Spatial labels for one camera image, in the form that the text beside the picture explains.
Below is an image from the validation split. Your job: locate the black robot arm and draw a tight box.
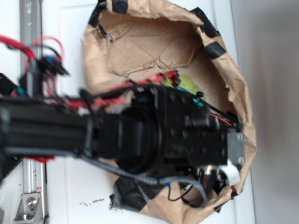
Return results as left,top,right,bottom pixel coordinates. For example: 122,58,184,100
0,85,245,174

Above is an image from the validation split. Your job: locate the green plush toy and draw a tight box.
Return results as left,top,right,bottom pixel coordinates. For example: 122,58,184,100
159,71,206,102

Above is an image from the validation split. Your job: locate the grey braided cable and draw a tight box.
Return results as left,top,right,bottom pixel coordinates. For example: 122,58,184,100
4,147,210,207

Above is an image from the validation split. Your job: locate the metal corner bracket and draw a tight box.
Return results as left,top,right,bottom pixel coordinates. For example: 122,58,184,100
13,192,47,224

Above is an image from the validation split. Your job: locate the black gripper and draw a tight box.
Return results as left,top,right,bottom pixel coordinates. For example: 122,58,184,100
151,85,245,167

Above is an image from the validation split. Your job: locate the aluminium extrusion rail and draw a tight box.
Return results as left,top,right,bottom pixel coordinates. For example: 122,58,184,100
13,0,48,224

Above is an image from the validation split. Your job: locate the red black wire bundle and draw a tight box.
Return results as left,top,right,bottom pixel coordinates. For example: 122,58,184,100
0,35,236,128

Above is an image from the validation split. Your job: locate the crumpled brown paper bag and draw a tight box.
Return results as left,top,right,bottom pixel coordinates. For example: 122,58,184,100
83,0,257,224

